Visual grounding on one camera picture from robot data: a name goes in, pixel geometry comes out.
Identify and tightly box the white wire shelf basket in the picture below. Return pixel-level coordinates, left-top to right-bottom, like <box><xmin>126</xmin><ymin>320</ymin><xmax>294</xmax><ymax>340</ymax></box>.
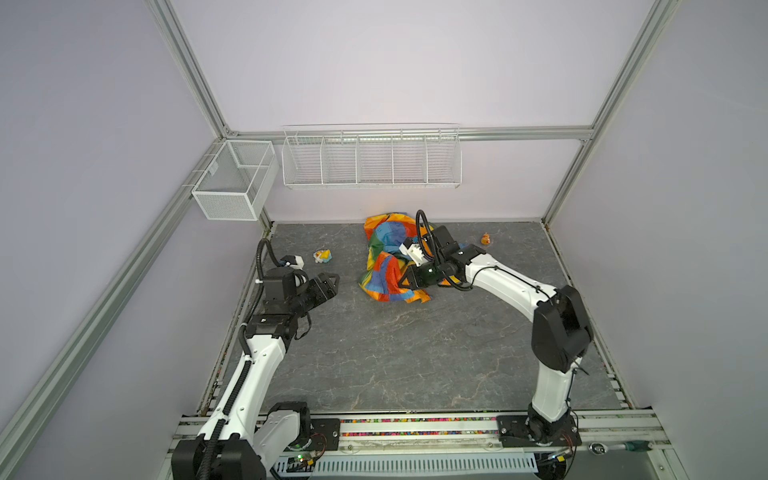
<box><xmin>282</xmin><ymin>123</ymin><xmax>463</xmax><ymax>189</ymax></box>

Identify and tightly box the rainbow striped jacket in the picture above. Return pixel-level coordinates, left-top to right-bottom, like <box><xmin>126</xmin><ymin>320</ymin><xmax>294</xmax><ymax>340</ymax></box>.
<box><xmin>359</xmin><ymin>210</ymin><xmax>444</xmax><ymax>303</ymax></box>

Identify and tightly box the yellow white small toy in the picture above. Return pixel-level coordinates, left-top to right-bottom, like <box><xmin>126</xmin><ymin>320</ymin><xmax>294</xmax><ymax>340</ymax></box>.
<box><xmin>313</xmin><ymin>249</ymin><xmax>332</xmax><ymax>264</ymax></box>

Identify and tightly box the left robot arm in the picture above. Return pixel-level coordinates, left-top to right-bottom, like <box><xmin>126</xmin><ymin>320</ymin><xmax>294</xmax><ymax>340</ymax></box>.
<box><xmin>171</xmin><ymin>238</ymin><xmax>340</xmax><ymax>479</ymax></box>

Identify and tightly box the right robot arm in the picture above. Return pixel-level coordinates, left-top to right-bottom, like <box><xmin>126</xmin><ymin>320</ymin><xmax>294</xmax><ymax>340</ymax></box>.
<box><xmin>398</xmin><ymin>210</ymin><xmax>594</xmax><ymax>448</ymax></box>

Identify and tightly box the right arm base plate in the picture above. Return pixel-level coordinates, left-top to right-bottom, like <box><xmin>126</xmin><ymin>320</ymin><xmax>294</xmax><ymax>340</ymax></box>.
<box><xmin>496</xmin><ymin>414</ymin><xmax>582</xmax><ymax>448</ymax></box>

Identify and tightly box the white slotted cable duct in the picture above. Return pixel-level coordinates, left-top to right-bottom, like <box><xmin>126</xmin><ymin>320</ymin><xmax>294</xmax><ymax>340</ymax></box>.
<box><xmin>274</xmin><ymin>452</ymin><xmax>539</xmax><ymax>479</ymax></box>

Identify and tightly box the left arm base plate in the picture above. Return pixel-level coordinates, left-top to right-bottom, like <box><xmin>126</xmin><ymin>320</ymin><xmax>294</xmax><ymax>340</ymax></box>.
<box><xmin>284</xmin><ymin>418</ymin><xmax>341</xmax><ymax>452</ymax></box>

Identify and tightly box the green handled ratchet tool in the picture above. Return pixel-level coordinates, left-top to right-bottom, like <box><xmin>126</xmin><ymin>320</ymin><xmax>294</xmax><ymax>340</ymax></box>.
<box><xmin>588</xmin><ymin>440</ymin><xmax>653</xmax><ymax>456</ymax></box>

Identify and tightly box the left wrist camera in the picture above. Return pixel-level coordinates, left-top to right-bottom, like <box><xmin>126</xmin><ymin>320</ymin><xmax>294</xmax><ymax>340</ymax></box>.
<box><xmin>280</xmin><ymin>255</ymin><xmax>305</xmax><ymax>270</ymax></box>

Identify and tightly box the white mesh box basket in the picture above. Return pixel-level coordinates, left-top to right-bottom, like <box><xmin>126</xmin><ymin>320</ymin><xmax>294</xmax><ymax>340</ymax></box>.
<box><xmin>192</xmin><ymin>140</ymin><xmax>279</xmax><ymax>221</ymax></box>

